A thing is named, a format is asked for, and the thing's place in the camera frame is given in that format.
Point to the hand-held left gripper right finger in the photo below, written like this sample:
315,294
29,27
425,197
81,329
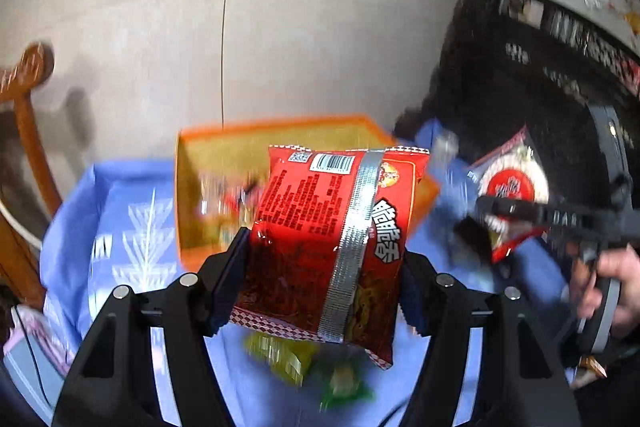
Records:
411,302

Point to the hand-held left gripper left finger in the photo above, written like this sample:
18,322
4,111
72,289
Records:
225,289

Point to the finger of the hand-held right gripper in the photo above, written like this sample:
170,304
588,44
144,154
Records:
515,208

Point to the red and white snack packet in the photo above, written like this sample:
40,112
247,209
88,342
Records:
510,177

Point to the red noodle snack packet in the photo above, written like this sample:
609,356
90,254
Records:
300,232

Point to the orange cardboard box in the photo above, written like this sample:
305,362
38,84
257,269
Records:
210,157

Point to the person's right hand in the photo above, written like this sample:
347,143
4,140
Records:
620,267

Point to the yellow green snack packet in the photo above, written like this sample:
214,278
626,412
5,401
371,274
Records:
277,354

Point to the blue printed tablecloth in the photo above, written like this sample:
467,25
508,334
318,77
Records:
125,232

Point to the dark carved wooden furniture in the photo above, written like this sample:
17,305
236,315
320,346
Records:
500,82

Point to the small brown snack packet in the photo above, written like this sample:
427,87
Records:
592,367

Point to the pink patterned cloth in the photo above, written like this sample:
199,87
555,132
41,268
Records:
47,332

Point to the carved wooden chair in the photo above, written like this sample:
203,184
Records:
30,117

